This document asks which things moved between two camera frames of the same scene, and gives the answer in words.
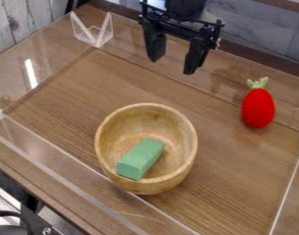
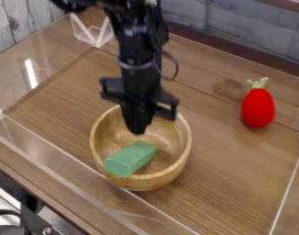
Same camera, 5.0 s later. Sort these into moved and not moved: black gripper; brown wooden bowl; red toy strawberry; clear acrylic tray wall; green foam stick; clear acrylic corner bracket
Moved: green foam stick; black gripper; brown wooden bowl
Not moved: red toy strawberry; clear acrylic corner bracket; clear acrylic tray wall
